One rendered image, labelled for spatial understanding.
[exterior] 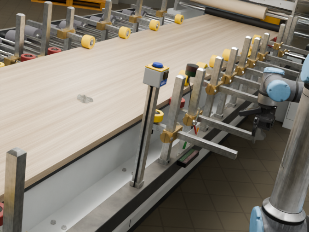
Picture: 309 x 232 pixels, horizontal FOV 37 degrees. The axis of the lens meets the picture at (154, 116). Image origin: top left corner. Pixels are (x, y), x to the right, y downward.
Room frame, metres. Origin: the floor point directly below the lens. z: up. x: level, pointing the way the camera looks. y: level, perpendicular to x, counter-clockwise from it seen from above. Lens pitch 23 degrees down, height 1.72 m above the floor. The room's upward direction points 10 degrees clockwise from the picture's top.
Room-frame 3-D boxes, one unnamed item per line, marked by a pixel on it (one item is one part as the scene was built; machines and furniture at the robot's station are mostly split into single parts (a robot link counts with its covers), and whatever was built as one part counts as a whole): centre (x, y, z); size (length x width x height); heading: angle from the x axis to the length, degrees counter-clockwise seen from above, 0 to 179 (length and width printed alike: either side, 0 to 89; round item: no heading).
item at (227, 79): (2.62, -0.39, 0.94); 0.13 x 0.06 x 0.05; 157
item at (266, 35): (3.28, -0.68, 0.88); 0.03 x 0.03 x 0.48; 67
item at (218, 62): (2.37, -0.28, 0.88); 0.03 x 0.03 x 0.48; 67
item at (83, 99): (2.00, 0.33, 0.91); 0.09 x 0.07 x 0.02; 45
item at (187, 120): (2.16, -0.19, 0.84); 0.13 x 0.06 x 0.05; 157
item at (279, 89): (1.93, -0.51, 1.14); 0.12 x 0.12 x 0.09; 1
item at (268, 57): (3.27, -0.81, 0.94); 0.36 x 0.03 x 0.03; 67
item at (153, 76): (1.67, 0.02, 1.18); 0.07 x 0.07 x 0.08; 67
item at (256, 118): (2.04, -0.51, 0.97); 0.09 x 0.08 x 0.12; 66
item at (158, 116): (1.99, 0.00, 0.85); 0.08 x 0.08 x 0.11
